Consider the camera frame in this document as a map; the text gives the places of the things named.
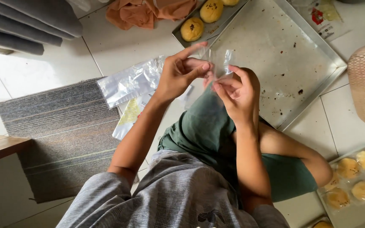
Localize red printed plastic packet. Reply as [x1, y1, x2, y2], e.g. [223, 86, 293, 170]
[288, 0, 351, 42]

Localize grey striped floor mat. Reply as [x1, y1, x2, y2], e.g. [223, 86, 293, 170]
[0, 77, 140, 204]

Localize brown wooden table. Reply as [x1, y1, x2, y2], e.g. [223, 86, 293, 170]
[0, 134, 33, 167]

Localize group of wrapped yellow pastries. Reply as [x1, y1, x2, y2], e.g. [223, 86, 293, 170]
[312, 149, 365, 228]

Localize yellow printed plastic packet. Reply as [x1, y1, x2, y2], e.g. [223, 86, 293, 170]
[112, 91, 158, 141]

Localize tray under wrapped pastries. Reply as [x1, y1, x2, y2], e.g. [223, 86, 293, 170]
[316, 144, 365, 228]

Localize person's left hand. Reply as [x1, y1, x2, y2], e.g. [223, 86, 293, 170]
[155, 42, 215, 104]

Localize orange cloth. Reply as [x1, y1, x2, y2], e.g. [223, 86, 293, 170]
[105, 0, 199, 31]

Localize person's right hand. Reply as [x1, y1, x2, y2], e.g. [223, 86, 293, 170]
[212, 65, 256, 127]

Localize small metal baking tray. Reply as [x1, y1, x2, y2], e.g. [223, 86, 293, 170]
[172, 0, 249, 49]

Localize small clear plastic bag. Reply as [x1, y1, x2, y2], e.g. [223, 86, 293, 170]
[206, 47, 234, 80]

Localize stack of clear plastic bags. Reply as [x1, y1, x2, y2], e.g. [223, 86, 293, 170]
[96, 56, 166, 109]

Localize large empty metal baking tray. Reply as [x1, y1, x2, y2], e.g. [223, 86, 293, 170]
[202, 0, 348, 132]

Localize person's green shorts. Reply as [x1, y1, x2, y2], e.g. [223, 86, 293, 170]
[157, 83, 319, 203]

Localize person's grey shirt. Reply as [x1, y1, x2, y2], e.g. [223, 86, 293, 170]
[56, 149, 291, 228]

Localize person's leg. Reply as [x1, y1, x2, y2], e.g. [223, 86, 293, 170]
[233, 67, 334, 188]

